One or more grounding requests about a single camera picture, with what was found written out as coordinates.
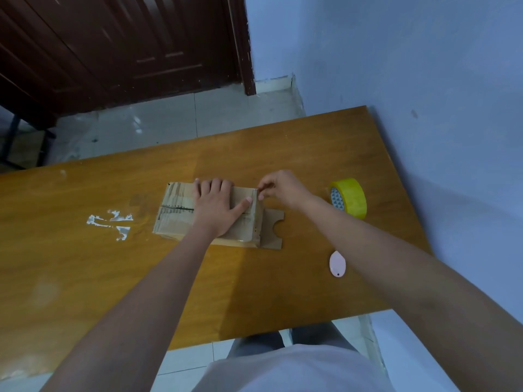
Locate person's right hand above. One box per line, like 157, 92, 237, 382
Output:
257, 170, 314, 212

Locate brown cardboard box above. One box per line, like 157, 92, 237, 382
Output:
152, 182, 284, 250

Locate person's left forearm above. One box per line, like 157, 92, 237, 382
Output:
40, 224, 217, 392

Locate yellow packing tape roll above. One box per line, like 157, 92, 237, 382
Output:
329, 178, 367, 220

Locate person's grey trousers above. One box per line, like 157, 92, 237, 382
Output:
227, 321, 359, 359

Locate person's white shirt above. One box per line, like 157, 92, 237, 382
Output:
192, 344, 396, 392

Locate black metal frame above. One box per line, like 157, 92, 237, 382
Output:
0, 114, 57, 170

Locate person's right forearm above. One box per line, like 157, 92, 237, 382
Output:
297, 194, 523, 392

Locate dark brown wooden door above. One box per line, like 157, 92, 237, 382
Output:
0, 0, 257, 130

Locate small pink oval cutter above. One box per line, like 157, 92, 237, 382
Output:
329, 251, 346, 278

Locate person's left hand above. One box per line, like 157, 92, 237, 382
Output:
191, 178, 254, 238

